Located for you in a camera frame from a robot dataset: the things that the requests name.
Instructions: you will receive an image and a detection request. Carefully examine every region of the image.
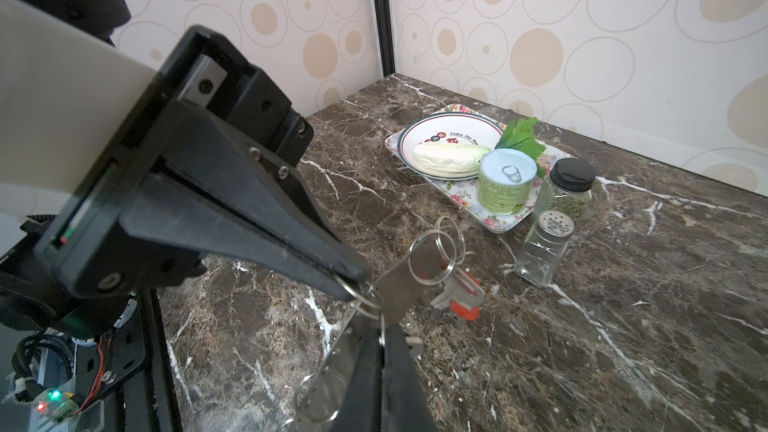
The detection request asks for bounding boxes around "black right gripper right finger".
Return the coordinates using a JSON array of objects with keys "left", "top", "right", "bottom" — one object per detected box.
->
[{"left": 381, "top": 324, "right": 437, "bottom": 431}]

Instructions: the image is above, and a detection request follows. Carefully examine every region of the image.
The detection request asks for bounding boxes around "small clear glass bottle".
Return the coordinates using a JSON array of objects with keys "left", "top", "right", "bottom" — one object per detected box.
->
[{"left": 514, "top": 210, "right": 575, "bottom": 287}]

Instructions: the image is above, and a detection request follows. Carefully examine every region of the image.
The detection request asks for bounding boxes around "dark lid spice jar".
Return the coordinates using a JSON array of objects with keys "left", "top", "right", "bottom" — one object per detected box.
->
[{"left": 533, "top": 157, "right": 597, "bottom": 223}]

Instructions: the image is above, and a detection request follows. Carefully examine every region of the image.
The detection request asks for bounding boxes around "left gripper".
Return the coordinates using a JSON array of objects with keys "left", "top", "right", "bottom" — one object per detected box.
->
[{"left": 36, "top": 25, "right": 371, "bottom": 301}]

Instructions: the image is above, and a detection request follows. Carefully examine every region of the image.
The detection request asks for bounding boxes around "floral rectangular tray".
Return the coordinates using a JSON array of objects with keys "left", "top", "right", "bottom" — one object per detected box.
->
[{"left": 385, "top": 103, "right": 542, "bottom": 234}]

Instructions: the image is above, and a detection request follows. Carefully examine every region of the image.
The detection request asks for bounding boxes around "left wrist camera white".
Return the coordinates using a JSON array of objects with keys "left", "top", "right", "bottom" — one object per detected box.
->
[{"left": 1, "top": 0, "right": 155, "bottom": 216}]

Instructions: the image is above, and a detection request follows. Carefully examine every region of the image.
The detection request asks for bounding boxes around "pale green cabbage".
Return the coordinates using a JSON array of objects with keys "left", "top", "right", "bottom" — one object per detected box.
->
[{"left": 412, "top": 142, "right": 491, "bottom": 176}]

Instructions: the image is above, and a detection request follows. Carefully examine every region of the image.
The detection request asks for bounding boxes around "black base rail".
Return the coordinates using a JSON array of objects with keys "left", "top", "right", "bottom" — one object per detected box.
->
[{"left": 0, "top": 287, "right": 181, "bottom": 432}]

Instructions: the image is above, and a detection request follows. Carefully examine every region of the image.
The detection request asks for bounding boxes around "white plate with red text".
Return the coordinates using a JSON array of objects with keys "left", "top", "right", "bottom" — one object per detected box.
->
[{"left": 390, "top": 112, "right": 503, "bottom": 180}]

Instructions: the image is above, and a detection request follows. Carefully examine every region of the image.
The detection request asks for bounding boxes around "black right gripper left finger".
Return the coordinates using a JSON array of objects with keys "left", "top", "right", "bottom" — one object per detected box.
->
[{"left": 330, "top": 329, "right": 382, "bottom": 432}]

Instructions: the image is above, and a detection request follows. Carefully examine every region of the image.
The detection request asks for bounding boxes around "black vertical frame post left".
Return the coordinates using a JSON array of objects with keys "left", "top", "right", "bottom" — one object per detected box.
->
[{"left": 373, "top": 0, "right": 396, "bottom": 77}]

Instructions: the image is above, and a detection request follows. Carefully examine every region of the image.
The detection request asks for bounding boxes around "red tagged key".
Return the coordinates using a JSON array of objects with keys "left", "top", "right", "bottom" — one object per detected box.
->
[{"left": 430, "top": 268, "right": 486, "bottom": 321}]

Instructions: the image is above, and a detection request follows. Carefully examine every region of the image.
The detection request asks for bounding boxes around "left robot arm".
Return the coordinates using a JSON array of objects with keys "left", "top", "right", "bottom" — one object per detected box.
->
[{"left": 1, "top": 0, "right": 371, "bottom": 339}]

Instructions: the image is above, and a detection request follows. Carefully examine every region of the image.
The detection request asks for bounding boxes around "grey metal key holder ring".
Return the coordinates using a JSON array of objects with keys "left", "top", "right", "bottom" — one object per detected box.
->
[{"left": 281, "top": 214, "right": 469, "bottom": 432}]

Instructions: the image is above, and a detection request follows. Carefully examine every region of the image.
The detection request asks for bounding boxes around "green leafy vegetable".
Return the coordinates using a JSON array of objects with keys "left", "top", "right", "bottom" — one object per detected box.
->
[{"left": 495, "top": 117, "right": 546, "bottom": 179}]

